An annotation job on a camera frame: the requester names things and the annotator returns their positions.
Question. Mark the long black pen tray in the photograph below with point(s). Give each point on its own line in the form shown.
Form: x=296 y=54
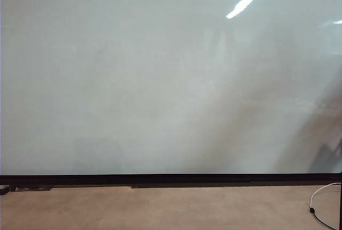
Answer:
x=187 y=186

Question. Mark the short black pen tray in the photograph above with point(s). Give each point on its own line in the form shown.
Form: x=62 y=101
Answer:
x=32 y=188

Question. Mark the small black block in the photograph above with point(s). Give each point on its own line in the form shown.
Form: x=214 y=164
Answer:
x=3 y=190

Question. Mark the white board with black frame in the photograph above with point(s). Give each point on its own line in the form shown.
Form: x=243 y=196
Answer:
x=133 y=80

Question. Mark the black whiteboard stand post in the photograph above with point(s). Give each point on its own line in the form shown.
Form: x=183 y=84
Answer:
x=341 y=203

